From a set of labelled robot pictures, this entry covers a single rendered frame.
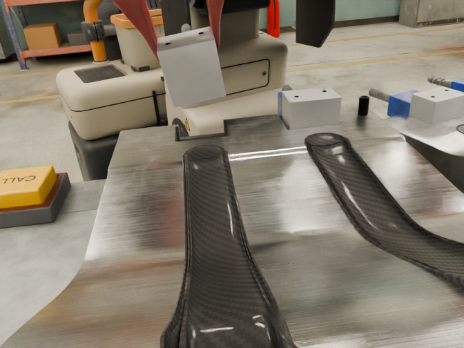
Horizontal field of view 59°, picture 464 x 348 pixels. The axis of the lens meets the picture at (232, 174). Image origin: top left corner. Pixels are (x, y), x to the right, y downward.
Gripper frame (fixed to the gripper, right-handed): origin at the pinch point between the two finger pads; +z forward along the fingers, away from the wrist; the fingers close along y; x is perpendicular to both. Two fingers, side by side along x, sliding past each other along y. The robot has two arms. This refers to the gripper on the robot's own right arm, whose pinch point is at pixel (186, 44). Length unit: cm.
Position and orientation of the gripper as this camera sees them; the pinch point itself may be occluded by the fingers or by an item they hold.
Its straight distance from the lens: 39.1
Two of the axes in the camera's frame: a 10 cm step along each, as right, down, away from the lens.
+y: 9.8, -2.2, 0.0
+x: -1.4, -5.9, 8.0
